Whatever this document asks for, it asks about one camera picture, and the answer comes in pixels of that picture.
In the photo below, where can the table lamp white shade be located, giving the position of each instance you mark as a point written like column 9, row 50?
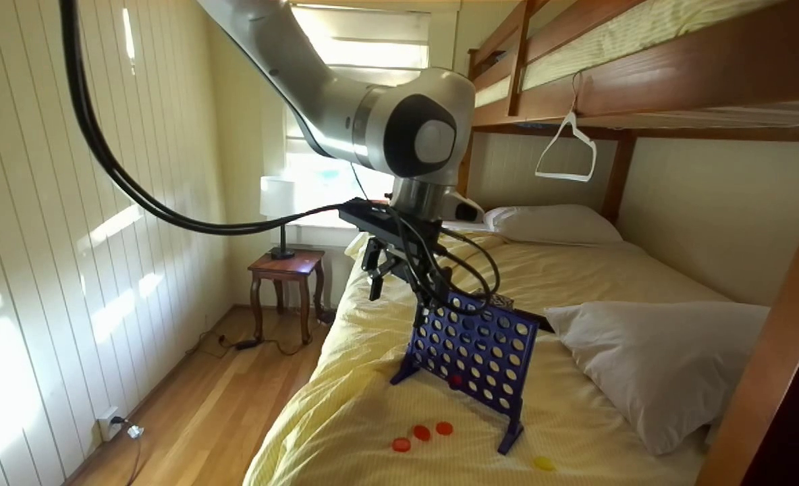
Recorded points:
column 277, row 196

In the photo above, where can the white plastic clothes hanger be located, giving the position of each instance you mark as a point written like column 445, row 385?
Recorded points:
column 563, row 177

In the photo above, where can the pale yellow bed sheet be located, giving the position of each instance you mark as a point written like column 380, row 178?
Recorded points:
column 356, row 407

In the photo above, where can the orange game chip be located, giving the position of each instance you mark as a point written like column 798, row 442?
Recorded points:
column 422, row 432
column 445, row 428
column 400, row 443

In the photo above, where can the blue connect four grid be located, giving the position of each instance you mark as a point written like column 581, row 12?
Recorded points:
column 522, row 386

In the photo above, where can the bright window with blinds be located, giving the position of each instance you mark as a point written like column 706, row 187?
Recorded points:
column 364, row 43

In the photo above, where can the flat white pillow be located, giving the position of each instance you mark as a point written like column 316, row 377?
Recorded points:
column 553, row 222

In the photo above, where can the yellow game chip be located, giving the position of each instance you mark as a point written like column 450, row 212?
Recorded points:
column 543, row 465

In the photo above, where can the large white pillow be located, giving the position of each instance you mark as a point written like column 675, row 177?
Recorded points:
column 661, row 367

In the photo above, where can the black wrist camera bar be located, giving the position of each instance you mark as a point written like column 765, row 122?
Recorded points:
column 373, row 218

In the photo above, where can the bunk mattress pale yellow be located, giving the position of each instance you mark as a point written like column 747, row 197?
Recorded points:
column 616, row 37

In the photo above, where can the wall outlet with plug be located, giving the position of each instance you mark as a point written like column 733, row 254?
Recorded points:
column 106, row 423

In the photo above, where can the wooden bunk bed frame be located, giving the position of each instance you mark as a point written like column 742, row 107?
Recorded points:
column 670, row 81

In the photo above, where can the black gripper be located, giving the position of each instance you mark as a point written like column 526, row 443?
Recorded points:
column 415, row 253

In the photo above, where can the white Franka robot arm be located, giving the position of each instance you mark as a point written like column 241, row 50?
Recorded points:
column 373, row 116

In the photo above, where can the small wooden side table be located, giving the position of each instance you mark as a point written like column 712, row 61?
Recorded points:
column 285, row 266

